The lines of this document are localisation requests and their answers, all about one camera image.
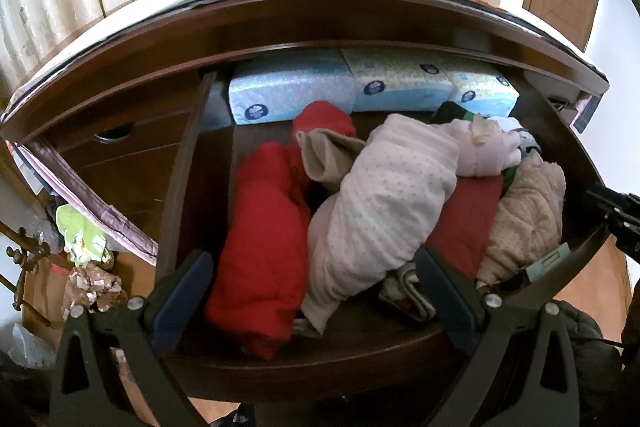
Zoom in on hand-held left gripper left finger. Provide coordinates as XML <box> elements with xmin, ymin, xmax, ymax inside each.
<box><xmin>50</xmin><ymin>249</ymin><xmax>216</xmax><ymax>427</ymax></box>

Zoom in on closed wooden drawer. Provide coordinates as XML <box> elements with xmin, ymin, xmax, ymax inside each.
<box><xmin>45</xmin><ymin>69</ymin><xmax>218</xmax><ymax>228</ymax></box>

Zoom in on pink garment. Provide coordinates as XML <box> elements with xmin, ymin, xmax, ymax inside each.
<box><xmin>442</xmin><ymin>116</ymin><xmax>523</xmax><ymax>180</ymax></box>

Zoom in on white grey socks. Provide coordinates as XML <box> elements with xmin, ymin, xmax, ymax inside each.
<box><xmin>492</xmin><ymin>117</ymin><xmax>543</xmax><ymax>168</ymax></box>

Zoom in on dark padded jacket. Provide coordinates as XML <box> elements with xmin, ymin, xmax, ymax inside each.
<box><xmin>550</xmin><ymin>299</ymin><xmax>628</xmax><ymax>427</ymax></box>

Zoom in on wooden drawer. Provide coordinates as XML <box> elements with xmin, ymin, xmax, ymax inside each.
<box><xmin>155</xmin><ymin>39</ymin><xmax>621</xmax><ymax>403</ymax></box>
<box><xmin>45</xmin><ymin>69</ymin><xmax>218</xmax><ymax>228</ymax></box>

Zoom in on clear plastic bag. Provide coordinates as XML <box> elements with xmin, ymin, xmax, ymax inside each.
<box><xmin>10</xmin><ymin>322</ymin><xmax>58</xmax><ymax>370</ymax></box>

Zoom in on small striped garment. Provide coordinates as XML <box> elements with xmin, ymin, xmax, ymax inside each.
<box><xmin>377</xmin><ymin>264</ymin><xmax>441</xmax><ymax>323</ymax></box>

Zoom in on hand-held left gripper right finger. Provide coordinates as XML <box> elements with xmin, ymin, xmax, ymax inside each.
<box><xmin>414</xmin><ymin>246</ymin><xmax>581</xmax><ymax>427</ymax></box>

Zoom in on green black striped garment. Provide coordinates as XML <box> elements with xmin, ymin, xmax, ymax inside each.
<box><xmin>430</xmin><ymin>102</ymin><xmax>543</xmax><ymax>188</ymax></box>

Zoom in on pale dotted garment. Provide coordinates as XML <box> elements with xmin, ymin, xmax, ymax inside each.
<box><xmin>300</xmin><ymin>113</ymin><xmax>461</xmax><ymax>338</ymax></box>

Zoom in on crumpled brown paper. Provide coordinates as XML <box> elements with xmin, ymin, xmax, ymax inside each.
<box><xmin>62</xmin><ymin>259</ymin><xmax>126</xmax><ymax>314</ymax></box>

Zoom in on dark red garment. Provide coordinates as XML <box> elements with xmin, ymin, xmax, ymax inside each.
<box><xmin>425</xmin><ymin>174</ymin><xmax>503</xmax><ymax>265</ymax></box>

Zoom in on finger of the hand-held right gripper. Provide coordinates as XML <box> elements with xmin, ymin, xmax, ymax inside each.
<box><xmin>584</xmin><ymin>184</ymin><xmax>640</xmax><ymax>264</ymax></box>

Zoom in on white orange-print tablecloth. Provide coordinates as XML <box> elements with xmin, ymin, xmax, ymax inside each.
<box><xmin>0</xmin><ymin>0</ymin><xmax>613</xmax><ymax>265</ymax></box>

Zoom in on brass rack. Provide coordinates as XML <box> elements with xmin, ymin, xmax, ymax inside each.
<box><xmin>0</xmin><ymin>227</ymin><xmax>53</xmax><ymax>330</ymax></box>

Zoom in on green cloth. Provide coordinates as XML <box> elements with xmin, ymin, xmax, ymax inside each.
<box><xmin>55</xmin><ymin>203</ymin><xmax>115</xmax><ymax>267</ymax></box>

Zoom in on beige dotted garment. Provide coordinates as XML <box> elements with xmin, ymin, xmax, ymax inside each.
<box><xmin>475</xmin><ymin>150</ymin><xmax>567</xmax><ymax>290</ymax></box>

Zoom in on blue tissue pack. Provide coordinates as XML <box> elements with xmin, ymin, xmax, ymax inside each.
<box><xmin>341</xmin><ymin>48</ymin><xmax>453</xmax><ymax>114</ymax></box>
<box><xmin>228</xmin><ymin>49</ymin><xmax>358</xmax><ymax>126</ymax></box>
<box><xmin>446</xmin><ymin>66</ymin><xmax>521</xmax><ymax>118</ymax></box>

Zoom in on bright red garment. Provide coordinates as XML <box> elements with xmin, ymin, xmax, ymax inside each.
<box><xmin>204</xmin><ymin>141</ymin><xmax>313</xmax><ymax>362</ymax></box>

